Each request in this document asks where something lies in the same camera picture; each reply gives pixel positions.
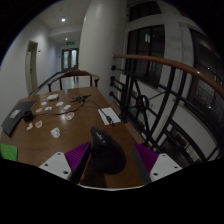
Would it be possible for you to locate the dark framed window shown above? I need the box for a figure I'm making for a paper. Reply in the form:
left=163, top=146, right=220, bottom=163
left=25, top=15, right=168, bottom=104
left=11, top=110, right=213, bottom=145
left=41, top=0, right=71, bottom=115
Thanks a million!
left=124, top=24, right=166, bottom=88
left=185, top=28, right=224, bottom=114

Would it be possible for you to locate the white side door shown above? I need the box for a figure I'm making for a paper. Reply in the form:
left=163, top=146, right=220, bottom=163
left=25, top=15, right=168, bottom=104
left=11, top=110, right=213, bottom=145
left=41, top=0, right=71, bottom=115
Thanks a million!
left=25, top=40, right=40, bottom=96

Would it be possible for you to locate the black railing with wooden handrail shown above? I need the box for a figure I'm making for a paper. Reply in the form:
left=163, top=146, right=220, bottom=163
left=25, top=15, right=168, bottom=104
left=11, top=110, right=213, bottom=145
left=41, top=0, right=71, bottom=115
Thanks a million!
left=109, top=53, right=224, bottom=164

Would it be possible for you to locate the glass double door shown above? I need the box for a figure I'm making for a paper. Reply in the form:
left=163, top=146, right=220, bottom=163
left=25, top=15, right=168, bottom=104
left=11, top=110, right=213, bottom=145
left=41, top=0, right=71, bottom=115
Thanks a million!
left=61, top=47, right=80, bottom=73

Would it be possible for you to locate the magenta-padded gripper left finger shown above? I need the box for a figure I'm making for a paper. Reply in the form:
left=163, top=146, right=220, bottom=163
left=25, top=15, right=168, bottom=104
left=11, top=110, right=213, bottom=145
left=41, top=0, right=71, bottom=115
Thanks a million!
left=39, top=141, right=93, bottom=185

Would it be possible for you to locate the black closed laptop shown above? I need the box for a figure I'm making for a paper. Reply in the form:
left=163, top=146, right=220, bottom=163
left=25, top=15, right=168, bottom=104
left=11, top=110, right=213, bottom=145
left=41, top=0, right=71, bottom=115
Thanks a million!
left=1, top=99, right=38, bottom=136

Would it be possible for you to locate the wooden chair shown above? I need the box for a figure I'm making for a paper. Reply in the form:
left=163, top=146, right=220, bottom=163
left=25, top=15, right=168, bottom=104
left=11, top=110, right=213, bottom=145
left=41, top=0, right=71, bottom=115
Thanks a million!
left=46, top=68, right=101, bottom=93

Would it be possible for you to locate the white paper sheet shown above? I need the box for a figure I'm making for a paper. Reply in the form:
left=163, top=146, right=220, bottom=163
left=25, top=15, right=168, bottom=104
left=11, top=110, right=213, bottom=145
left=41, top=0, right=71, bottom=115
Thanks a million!
left=97, top=106, right=122, bottom=126

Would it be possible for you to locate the green mouse pad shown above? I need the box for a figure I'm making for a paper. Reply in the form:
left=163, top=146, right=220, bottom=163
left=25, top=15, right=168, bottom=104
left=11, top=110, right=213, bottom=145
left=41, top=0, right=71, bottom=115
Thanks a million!
left=0, top=142, right=19, bottom=163

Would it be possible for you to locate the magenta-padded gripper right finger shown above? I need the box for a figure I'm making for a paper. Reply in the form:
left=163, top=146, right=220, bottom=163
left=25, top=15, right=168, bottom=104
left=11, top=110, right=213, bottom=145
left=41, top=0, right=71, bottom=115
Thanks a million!
left=132, top=142, right=184, bottom=186

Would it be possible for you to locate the small black box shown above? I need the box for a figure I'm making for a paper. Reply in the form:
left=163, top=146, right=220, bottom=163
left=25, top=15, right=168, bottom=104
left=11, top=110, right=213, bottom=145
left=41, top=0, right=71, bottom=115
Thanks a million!
left=23, top=110, right=35, bottom=123

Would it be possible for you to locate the black vertical computer mouse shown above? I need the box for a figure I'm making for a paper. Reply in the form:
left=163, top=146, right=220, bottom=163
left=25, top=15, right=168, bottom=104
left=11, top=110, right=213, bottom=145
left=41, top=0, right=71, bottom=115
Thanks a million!
left=89, top=125, right=127, bottom=176

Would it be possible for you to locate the small white box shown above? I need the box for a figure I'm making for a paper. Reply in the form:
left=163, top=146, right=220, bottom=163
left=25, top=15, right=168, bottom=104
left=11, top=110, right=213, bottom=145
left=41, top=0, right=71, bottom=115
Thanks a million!
left=46, top=93, right=60, bottom=102

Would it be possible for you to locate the large white sticker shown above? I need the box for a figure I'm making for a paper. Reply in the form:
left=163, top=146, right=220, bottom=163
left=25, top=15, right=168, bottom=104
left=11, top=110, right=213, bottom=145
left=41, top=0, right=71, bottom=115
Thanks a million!
left=50, top=127, right=62, bottom=139

